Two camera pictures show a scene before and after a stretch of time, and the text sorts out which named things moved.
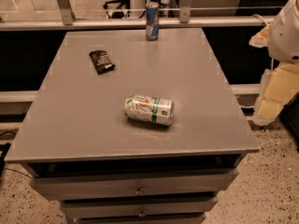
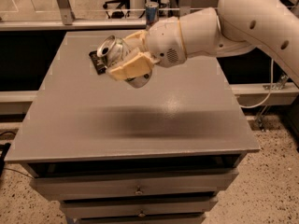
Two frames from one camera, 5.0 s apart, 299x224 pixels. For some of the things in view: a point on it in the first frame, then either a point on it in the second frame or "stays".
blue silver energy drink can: [152, 29] stays
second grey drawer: [138, 208] stays
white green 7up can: [156, 110] to [113, 50]
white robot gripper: [285, 36] to [164, 43]
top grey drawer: [127, 185] stays
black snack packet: [102, 62] stays
